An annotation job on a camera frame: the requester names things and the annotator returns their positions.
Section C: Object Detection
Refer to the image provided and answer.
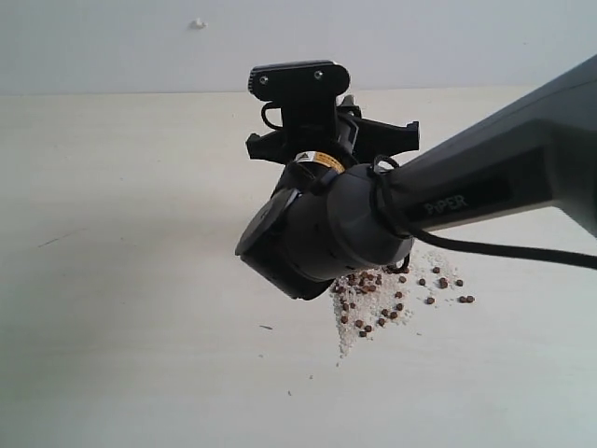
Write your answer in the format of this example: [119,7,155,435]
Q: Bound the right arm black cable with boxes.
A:
[260,102,597,276]

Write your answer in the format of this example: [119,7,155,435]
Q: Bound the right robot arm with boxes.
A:
[235,59,596,301]

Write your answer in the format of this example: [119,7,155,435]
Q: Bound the scattered rice and brown pellets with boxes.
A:
[258,249,477,398]

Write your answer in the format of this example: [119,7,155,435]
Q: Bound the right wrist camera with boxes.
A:
[247,60,351,131]

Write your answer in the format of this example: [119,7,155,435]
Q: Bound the small white wall hook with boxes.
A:
[189,18,207,30]

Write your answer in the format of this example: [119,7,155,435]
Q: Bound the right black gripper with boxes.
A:
[245,105,420,164]

